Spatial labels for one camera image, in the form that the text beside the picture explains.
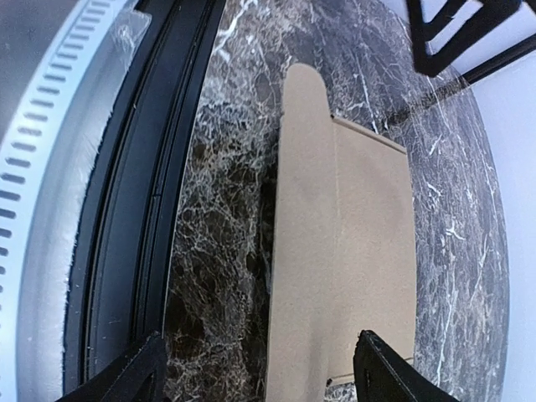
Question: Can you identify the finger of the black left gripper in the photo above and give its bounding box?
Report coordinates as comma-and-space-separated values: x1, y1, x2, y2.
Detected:
405, 0, 524, 77

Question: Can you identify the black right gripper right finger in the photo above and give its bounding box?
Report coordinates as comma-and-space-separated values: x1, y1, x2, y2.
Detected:
353, 330, 455, 402

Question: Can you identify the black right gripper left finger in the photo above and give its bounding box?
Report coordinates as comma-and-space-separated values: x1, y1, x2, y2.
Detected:
60, 332, 167, 402

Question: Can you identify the brown cardboard box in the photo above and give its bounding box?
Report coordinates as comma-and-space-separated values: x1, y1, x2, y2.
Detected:
265, 64, 416, 401

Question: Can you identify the left black frame post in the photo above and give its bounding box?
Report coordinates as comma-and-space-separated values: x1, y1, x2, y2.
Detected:
462, 33, 536, 85

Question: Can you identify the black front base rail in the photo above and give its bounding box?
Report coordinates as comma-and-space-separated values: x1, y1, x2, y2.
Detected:
64, 1, 224, 392

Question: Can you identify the white slotted cable duct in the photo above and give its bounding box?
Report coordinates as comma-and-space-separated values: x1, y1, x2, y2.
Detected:
1, 1, 129, 401

